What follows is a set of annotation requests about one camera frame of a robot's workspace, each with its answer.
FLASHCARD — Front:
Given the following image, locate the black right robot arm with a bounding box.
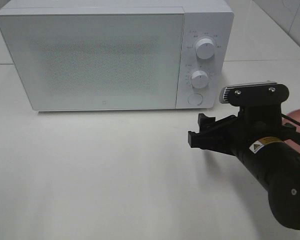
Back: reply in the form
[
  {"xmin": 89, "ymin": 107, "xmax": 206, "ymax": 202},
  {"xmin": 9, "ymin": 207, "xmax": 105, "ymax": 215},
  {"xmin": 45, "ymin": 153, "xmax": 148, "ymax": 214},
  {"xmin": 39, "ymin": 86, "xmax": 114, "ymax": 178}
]
[{"xmin": 188, "ymin": 104, "xmax": 300, "ymax": 230}]

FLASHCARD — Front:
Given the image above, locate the white microwave oven body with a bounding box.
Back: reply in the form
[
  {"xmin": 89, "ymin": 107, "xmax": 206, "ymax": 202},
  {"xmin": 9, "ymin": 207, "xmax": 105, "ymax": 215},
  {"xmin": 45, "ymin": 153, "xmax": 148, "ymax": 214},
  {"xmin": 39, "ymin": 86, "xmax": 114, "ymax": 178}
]
[{"xmin": 0, "ymin": 0, "xmax": 234, "ymax": 112}]

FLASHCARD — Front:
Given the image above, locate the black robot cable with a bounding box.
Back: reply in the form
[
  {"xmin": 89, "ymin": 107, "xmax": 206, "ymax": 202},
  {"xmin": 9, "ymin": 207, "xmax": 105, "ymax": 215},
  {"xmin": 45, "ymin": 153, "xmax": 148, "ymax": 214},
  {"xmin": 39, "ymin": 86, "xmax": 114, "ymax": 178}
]
[{"xmin": 281, "ymin": 113, "xmax": 300, "ymax": 146}]

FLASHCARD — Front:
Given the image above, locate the white upper microwave knob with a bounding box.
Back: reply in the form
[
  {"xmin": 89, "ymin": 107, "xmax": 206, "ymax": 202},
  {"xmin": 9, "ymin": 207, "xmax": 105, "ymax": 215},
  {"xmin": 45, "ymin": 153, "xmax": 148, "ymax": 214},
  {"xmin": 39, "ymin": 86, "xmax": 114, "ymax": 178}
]
[{"xmin": 195, "ymin": 37, "xmax": 215, "ymax": 60}]

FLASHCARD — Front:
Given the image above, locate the white microwave door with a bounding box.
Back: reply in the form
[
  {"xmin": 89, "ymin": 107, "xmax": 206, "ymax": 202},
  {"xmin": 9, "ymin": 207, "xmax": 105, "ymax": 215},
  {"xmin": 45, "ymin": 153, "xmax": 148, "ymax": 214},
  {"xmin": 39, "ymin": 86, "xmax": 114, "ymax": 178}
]
[{"xmin": 0, "ymin": 14, "xmax": 184, "ymax": 111}]

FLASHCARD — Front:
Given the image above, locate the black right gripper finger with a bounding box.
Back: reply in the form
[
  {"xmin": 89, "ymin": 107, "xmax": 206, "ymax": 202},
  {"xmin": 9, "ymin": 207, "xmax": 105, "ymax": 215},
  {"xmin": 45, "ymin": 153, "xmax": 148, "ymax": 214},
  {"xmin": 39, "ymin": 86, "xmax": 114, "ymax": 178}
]
[
  {"xmin": 197, "ymin": 113, "xmax": 240, "ymax": 133},
  {"xmin": 187, "ymin": 127, "xmax": 240, "ymax": 153}
]

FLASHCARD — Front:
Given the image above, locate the white round door button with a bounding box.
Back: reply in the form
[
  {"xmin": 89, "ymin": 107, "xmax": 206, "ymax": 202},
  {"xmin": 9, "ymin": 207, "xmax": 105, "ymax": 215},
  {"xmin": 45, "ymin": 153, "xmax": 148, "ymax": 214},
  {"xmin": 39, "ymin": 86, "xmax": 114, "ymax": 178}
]
[{"xmin": 187, "ymin": 93, "xmax": 204, "ymax": 106}]

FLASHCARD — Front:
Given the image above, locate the white microwave knob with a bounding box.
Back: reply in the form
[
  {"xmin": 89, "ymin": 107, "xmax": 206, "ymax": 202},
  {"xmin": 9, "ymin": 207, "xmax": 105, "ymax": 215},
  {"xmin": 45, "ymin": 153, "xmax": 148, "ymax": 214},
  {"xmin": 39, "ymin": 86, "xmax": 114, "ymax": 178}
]
[
  {"xmin": 195, "ymin": 37, "xmax": 215, "ymax": 60},
  {"xmin": 190, "ymin": 70, "xmax": 210, "ymax": 89}
]

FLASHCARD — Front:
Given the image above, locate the white lower microwave knob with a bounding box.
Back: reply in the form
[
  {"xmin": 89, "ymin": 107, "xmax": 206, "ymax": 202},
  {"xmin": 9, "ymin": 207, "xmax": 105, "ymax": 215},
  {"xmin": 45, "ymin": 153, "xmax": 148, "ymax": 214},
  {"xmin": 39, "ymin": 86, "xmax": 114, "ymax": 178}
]
[{"xmin": 190, "ymin": 70, "xmax": 210, "ymax": 89}]

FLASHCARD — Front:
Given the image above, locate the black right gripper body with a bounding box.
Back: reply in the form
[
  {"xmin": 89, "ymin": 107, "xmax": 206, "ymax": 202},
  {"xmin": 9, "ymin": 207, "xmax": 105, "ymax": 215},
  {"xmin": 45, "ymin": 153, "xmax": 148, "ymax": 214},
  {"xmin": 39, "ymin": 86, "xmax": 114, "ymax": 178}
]
[{"xmin": 224, "ymin": 104, "xmax": 298, "ymax": 160}]

